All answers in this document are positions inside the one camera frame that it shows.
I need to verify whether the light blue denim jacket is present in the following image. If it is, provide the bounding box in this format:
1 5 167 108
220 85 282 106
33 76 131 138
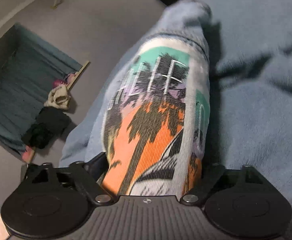
60 0 211 198

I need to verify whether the black object on sill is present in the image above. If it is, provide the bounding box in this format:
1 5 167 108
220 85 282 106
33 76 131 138
21 107 71 150

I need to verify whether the cream cloth on sill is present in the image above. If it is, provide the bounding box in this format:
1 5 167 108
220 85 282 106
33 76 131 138
44 84 70 111

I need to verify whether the teal window curtain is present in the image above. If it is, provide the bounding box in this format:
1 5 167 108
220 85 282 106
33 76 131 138
0 23 81 154

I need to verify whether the blue fleece bed blanket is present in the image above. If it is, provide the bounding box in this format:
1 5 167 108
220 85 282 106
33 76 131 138
195 0 292 206

